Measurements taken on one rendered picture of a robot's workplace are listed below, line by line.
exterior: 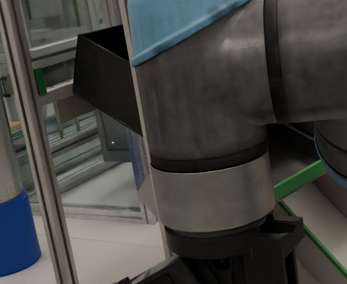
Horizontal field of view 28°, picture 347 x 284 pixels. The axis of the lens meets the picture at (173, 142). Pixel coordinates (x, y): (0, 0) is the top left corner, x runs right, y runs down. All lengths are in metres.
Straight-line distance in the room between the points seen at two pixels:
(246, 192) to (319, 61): 0.09
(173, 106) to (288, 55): 0.07
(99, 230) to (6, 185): 0.28
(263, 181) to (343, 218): 0.56
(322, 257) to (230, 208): 0.43
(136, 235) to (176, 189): 1.18
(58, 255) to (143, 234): 0.75
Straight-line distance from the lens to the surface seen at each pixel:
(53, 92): 0.84
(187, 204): 0.42
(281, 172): 0.75
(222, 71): 0.39
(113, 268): 1.46
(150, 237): 1.58
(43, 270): 1.53
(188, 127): 0.40
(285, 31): 0.39
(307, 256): 0.85
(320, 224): 0.95
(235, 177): 0.41
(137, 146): 1.59
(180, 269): 0.46
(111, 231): 1.66
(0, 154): 1.50
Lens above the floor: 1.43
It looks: 14 degrees down
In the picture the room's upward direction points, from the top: 10 degrees counter-clockwise
